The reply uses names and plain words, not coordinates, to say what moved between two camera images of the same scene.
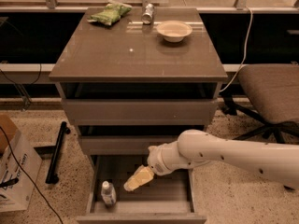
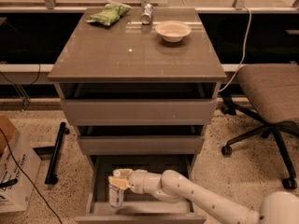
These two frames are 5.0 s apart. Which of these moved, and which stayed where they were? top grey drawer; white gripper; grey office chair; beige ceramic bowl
Moved: white gripper
Stayed: top grey drawer; beige ceramic bowl; grey office chair
